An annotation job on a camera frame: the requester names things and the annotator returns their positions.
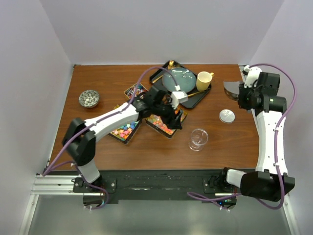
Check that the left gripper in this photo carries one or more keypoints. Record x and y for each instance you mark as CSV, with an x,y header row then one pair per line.
x,y
171,120

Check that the gold chopstick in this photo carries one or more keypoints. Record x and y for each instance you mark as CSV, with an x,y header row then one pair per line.
x,y
199,92

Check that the tin of gummy candies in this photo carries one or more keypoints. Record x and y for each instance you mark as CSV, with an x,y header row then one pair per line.
x,y
156,123

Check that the yellow cup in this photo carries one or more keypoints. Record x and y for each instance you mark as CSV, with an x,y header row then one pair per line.
x,y
203,80

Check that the tin of star candies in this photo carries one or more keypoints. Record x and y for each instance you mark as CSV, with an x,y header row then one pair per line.
x,y
126,132

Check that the metal scoop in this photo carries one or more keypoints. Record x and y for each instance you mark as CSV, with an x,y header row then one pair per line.
x,y
231,89

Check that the silver jar lid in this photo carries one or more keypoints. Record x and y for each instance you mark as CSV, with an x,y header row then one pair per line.
x,y
227,116

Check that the blue-grey plate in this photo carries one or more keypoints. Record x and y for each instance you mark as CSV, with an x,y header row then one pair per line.
x,y
184,78

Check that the patterned small bowl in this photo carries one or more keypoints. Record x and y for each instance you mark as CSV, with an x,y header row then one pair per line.
x,y
89,98

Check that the gold spoon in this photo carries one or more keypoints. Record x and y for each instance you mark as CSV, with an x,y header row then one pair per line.
x,y
171,65

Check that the clear glass jar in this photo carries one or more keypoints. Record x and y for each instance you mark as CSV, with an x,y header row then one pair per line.
x,y
198,139

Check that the tin of lollipops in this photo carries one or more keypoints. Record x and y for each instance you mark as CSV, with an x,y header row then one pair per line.
x,y
135,90

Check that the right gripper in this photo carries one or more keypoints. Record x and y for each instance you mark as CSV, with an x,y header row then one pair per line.
x,y
243,104

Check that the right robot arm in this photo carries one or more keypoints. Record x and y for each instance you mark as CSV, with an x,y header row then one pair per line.
x,y
270,180

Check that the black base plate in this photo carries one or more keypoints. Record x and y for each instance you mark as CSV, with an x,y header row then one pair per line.
x,y
163,185

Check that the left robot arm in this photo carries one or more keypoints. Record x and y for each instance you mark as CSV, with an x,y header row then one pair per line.
x,y
82,135

